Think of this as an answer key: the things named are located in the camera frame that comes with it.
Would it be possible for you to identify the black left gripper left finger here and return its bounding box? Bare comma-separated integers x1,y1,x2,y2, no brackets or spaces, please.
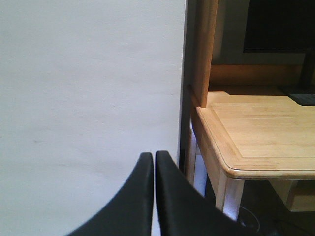
69,152,154,236

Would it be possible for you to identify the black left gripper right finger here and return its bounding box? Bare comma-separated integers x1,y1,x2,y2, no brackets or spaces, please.
156,150,246,236

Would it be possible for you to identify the light wooden desk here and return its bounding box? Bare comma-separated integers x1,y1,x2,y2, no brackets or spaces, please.
189,0,315,220

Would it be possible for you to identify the black computer monitor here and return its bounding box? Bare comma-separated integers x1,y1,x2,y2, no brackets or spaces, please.
243,0,315,106

